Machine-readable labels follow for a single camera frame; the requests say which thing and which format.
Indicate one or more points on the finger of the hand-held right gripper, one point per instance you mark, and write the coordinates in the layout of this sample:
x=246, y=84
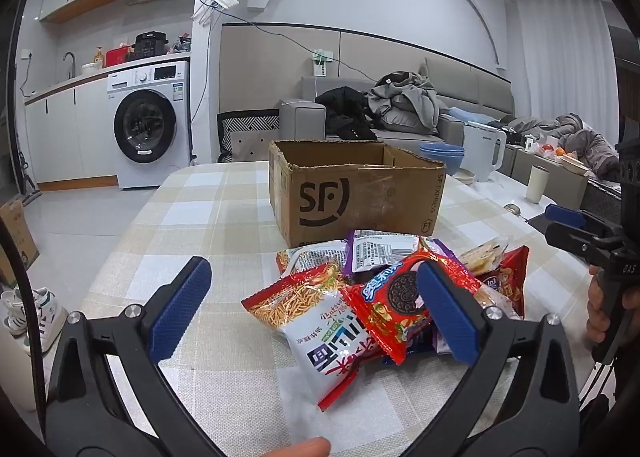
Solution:
x=565, y=215
x=580, y=241

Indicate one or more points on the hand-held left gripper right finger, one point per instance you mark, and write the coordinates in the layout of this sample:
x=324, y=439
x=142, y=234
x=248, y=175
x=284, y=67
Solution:
x=447, y=312

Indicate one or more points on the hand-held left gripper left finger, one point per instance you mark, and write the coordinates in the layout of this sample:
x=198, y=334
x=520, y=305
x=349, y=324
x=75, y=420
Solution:
x=182, y=307

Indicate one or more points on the red cookie packet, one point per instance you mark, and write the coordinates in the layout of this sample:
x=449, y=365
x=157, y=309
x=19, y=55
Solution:
x=385, y=307

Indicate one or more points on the clear cracker packet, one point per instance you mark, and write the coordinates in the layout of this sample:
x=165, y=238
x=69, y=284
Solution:
x=480, y=257

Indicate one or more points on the red gold snack packet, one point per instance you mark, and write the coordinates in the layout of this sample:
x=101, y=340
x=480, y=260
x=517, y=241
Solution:
x=510, y=277

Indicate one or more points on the purple snack packet white back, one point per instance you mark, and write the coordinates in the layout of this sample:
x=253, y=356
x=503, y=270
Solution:
x=380, y=252

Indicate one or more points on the large white-red noodle snack packet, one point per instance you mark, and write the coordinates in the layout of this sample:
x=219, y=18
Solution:
x=320, y=352

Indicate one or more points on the brown cardboard box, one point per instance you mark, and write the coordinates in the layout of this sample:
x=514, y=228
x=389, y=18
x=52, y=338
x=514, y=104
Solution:
x=360, y=197

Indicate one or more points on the person's right hand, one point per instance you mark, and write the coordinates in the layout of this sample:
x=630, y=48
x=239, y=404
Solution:
x=596, y=302

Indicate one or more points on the person's left hand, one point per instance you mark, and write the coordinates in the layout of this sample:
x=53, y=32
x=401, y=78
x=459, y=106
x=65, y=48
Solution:
x=307, y=449

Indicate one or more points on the beige coffee table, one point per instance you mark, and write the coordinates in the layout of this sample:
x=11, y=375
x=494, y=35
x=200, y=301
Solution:
x=565, y=182

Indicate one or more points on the white cup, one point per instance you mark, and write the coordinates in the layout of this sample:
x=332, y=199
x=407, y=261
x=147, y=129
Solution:
x=536, y=184

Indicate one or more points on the small round tin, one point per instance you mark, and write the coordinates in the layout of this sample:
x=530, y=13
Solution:
x=512, y=210

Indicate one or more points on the bag of oranges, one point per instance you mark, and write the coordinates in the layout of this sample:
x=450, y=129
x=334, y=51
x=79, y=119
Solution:
x=555, y=151

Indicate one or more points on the white marble table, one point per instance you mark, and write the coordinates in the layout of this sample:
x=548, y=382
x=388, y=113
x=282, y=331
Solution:
x=500, y=192

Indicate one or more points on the grey padded coat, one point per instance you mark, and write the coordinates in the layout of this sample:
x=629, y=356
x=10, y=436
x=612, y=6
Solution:
x=585, y=142

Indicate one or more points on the checked beige tablecloth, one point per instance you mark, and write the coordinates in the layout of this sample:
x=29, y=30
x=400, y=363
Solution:
x=200, y=217

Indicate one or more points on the white electric kettle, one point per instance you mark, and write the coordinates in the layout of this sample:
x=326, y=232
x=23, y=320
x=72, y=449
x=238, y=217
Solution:
x=480, y=152

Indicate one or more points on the blue bowl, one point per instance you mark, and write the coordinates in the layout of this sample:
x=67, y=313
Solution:
x=442, y=150
x=447, y=164

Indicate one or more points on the white sneaker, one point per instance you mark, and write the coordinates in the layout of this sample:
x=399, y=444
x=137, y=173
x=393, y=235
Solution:
x=50, y=322
x=12, y=312

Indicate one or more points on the small noodle snack packet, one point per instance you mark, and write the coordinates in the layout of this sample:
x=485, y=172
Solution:
x=310, y=257

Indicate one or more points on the light blue cloth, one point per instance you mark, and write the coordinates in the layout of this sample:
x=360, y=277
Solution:
x=470, y=116

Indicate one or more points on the white curtain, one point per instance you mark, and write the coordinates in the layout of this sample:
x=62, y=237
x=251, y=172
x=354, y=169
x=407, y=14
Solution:
x=560, y=57

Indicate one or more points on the grey sofa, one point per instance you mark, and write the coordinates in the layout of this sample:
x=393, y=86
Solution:
x=470, y=87

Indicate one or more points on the cardboard box with print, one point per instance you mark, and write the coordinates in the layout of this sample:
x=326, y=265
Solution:
x=15, y=237

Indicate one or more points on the white washing machine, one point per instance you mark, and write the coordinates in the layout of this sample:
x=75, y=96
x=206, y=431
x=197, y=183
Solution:
x=150, y=127

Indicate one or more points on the black-white patterned mat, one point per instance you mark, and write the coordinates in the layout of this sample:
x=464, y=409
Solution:
x=247, y=132

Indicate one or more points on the grey clothing pile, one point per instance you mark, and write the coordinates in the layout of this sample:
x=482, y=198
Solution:
x=405, y=102

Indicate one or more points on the white lower kitchen cabinets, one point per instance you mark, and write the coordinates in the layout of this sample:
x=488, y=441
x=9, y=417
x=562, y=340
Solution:
x=75, y=137

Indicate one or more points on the stick vacuum cleaner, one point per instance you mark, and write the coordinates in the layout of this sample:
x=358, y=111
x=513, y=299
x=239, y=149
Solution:
x=27, y=177

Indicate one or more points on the black jacket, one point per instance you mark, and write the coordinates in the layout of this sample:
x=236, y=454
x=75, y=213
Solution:
x=345, y=112

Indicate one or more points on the white pot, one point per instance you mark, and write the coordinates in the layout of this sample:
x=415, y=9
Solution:
x=91, y=69

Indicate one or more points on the red box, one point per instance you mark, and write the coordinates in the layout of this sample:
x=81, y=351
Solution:
x=117, y=57

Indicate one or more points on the yellow soap bottle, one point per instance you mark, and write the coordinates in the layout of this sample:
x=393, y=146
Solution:
x=98, y=58

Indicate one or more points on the black pressure cooker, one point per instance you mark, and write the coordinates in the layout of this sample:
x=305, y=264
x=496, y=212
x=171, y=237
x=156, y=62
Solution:
x=150, y=46

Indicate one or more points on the black kitchen faucet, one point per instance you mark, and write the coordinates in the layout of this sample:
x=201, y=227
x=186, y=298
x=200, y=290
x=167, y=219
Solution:
x=70, y=59

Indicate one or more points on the wall socket with charger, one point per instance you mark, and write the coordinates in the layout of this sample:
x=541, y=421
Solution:
x=321, y=64

